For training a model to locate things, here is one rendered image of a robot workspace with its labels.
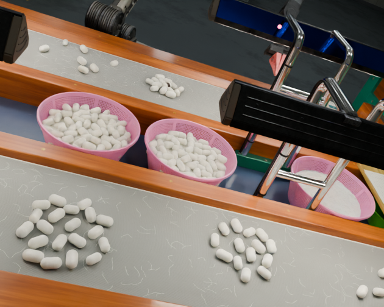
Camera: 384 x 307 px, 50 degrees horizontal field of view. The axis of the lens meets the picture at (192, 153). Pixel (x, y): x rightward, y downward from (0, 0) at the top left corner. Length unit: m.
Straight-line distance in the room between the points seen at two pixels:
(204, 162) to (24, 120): 0.51
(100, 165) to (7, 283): 0.35
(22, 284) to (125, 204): 0.30
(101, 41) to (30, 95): 0.41
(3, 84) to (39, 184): 0.44
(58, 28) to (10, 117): 0.48
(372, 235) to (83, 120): 0.83
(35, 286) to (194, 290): 0.29
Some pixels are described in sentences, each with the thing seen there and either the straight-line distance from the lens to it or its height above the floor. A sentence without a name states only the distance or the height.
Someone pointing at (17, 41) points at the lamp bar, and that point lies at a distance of 0.71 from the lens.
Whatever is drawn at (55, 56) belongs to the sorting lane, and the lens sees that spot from 1.45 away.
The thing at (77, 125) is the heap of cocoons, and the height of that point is 0.74.
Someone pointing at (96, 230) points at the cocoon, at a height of 0.76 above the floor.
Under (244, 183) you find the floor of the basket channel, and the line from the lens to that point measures 1.25.
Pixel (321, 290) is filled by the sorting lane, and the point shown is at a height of 0.74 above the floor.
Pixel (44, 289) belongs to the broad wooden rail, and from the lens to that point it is 0.74.
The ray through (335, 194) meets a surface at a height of 0.74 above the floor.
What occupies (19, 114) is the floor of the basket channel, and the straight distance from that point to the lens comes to 1.25.
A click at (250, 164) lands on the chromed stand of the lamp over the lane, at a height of 0.69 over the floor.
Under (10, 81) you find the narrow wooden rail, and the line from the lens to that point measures 1.28.
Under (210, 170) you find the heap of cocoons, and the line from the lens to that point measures 1.12.
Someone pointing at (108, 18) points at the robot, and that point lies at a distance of 1.80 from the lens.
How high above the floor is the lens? 1.38
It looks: 34 degrees down
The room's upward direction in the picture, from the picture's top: 22 degrees clockwise
